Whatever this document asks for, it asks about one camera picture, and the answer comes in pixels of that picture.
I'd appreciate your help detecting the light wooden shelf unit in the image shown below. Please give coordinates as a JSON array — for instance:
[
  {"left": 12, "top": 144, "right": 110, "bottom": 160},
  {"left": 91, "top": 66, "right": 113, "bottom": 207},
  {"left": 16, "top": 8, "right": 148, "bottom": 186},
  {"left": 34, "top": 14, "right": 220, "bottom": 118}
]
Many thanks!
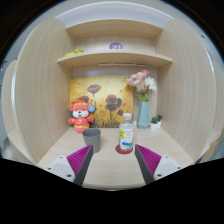
[{"left": 56, "top": 18, "right": 174, "bottom": 69}]

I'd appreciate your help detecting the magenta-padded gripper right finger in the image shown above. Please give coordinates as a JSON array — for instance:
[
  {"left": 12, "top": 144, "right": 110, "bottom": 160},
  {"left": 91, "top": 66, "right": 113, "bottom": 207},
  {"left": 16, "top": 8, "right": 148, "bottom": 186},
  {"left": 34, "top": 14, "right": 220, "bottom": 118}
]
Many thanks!
[{"left": 133, "top": 143, "right": 184, "bottom": 185}]

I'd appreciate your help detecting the pink and white flower bouquet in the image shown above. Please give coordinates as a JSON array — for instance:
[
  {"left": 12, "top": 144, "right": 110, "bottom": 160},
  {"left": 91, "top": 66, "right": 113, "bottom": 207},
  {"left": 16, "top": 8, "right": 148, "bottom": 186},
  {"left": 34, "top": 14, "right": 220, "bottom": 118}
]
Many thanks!
[{"left": 125, "top": 68, "right": 158, "bottom": 103}]

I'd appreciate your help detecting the pale teal vase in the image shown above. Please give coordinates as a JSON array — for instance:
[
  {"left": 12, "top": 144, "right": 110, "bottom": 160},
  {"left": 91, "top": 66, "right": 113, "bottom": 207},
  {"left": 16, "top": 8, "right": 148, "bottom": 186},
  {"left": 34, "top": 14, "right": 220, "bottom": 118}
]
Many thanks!
[{"left": 137, "top": 100, "right": 152, "bottom": 130}]

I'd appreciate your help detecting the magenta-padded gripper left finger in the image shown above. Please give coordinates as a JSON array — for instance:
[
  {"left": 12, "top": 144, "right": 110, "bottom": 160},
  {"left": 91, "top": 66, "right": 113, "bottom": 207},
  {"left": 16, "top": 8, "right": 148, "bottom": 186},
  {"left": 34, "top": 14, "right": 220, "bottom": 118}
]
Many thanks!
[{"left": 44, "top": 143, "right": 95, "bottom": 187}]

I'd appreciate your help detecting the grey mug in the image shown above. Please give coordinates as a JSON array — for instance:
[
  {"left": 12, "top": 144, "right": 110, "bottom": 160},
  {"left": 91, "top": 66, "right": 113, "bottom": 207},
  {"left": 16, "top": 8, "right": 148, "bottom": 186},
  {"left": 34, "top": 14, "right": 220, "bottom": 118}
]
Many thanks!
[{"left": 82, "top": 128, "right": 102, "bottom": 154}]

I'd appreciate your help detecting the red plush toy figure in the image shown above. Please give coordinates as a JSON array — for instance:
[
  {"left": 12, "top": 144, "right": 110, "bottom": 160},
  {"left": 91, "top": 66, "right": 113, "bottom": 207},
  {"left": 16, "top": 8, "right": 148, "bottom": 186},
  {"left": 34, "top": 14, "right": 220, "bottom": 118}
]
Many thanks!
[{"left": 67, "top": 99, "right": 97, "bottom": 134}]

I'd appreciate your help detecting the yellow poppy painting canvas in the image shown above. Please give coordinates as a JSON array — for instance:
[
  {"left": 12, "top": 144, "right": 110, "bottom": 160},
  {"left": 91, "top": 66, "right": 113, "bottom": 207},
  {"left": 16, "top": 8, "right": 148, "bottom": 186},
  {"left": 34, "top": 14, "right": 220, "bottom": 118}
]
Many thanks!
[{"left": 69, "top": 75, "right": 135, "bottom": 129}]

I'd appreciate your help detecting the flat round red coaster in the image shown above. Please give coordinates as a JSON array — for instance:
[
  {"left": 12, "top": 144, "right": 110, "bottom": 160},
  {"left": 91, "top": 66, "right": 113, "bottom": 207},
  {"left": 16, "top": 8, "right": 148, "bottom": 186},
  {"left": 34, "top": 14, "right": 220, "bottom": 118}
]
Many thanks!
[{"left": 115, "top": 143, "right": 134, "bottom": 155}]

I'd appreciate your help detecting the small potted green plant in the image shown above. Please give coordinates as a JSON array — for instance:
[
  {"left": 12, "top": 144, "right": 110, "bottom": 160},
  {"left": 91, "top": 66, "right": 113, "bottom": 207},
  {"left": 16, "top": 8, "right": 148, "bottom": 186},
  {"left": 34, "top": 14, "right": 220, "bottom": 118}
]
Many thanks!
[
  {"left": 156, "top": 113, "right": 164, "bottom": 129},
  {"left": 149, "top": 115, "right": 159, "bottom": 132}
]

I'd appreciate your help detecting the clear plastic drink bottle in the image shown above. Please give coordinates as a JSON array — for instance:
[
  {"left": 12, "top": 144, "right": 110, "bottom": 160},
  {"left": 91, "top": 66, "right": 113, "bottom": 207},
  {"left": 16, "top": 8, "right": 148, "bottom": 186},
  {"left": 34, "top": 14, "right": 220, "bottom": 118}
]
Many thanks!
[{"left": 118, "top": 112, "right": 135, "bottom": 152}]

